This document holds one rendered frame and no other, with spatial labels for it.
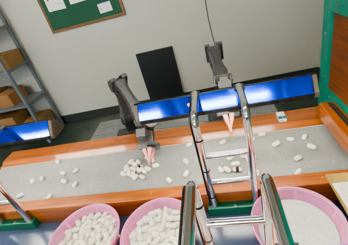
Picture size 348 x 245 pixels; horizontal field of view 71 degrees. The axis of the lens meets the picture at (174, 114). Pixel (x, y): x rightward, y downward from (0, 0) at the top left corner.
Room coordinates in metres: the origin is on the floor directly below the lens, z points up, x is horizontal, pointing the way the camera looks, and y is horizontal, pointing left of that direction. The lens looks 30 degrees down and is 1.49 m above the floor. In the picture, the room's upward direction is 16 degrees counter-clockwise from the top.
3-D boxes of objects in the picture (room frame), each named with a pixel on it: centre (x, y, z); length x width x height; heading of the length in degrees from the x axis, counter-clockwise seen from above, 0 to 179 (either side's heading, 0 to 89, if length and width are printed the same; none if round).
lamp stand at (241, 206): (0.67, -0.14, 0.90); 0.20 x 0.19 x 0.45; 76
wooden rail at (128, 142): (1.11, 0.19, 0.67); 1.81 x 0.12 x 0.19; 76
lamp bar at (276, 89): (0.75, -0.17, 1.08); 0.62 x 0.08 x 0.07; 76
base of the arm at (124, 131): (1.38, 0.29, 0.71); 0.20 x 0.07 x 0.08; 78
